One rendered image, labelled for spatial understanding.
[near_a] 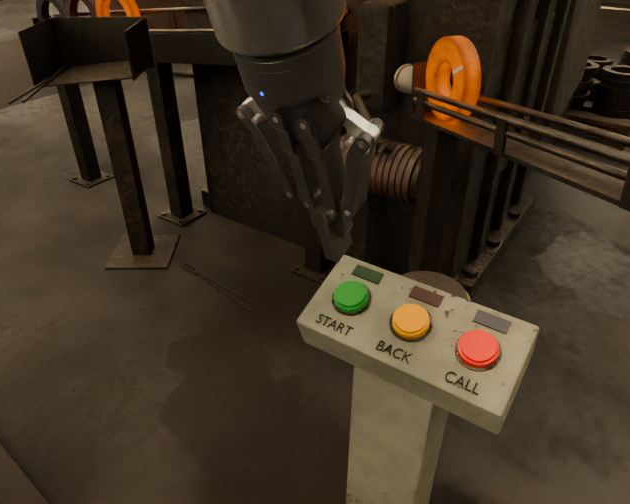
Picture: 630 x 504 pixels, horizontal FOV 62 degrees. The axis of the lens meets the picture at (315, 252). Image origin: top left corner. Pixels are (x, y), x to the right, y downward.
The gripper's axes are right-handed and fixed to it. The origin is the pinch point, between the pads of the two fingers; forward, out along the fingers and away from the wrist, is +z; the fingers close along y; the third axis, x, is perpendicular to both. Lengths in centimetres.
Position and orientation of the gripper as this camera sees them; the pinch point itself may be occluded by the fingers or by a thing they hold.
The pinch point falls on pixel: (333, 227)
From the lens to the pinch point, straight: 50.5
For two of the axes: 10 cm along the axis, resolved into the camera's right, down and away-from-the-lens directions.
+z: 1.9, 6.3, 7.5
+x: -5.3, 7.1, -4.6
